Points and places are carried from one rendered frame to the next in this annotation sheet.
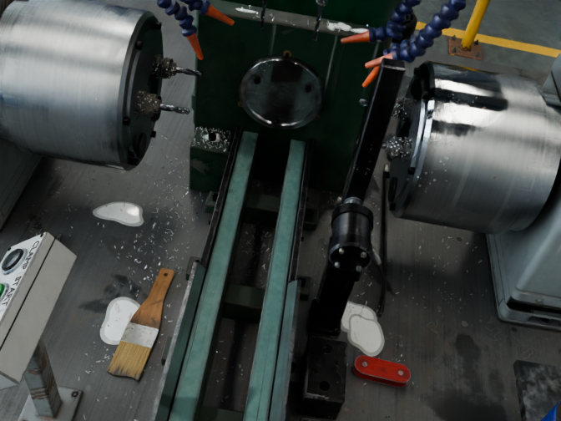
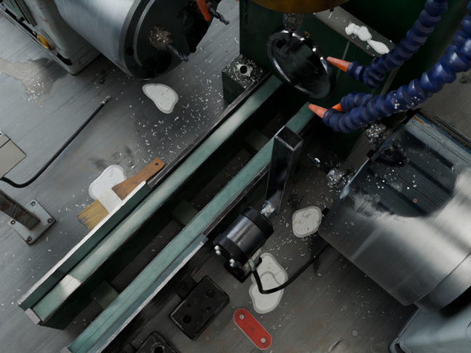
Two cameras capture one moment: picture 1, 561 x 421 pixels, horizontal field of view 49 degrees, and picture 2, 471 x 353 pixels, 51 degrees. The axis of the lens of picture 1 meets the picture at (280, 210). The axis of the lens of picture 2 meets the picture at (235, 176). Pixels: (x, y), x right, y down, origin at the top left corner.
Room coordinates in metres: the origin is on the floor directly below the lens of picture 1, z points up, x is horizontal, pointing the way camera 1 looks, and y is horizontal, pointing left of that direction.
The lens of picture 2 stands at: (0.44, -0.23, 1.75)
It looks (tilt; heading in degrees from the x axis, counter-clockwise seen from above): 69 degrees down; 44
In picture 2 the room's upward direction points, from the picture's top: 2 degrees counter-clockwise
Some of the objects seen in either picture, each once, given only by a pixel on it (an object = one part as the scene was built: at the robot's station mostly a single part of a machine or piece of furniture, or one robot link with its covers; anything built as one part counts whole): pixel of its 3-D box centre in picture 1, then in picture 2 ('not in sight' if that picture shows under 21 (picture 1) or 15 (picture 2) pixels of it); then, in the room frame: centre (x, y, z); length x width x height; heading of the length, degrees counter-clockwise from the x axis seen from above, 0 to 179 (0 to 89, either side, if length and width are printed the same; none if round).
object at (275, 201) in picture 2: (370, 144); (280, 178); (0.65, -0.10, 1.12); 0.04 x 0.03 x 0.26; 1
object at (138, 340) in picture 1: (147, 319); (123, 192); (0.52, 0.18, 0.80); 0.21 x 0.05 x 0.01; 176
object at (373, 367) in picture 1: (381, 371); (251, 328); (0.50, -0.20, 0.81); 0.09 x 0.03 x 0.02; 86
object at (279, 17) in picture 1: (281, 93); (317, 57); (0.94, 0.04, 0.97); 0.30 x 0.11 x 0.34; 91
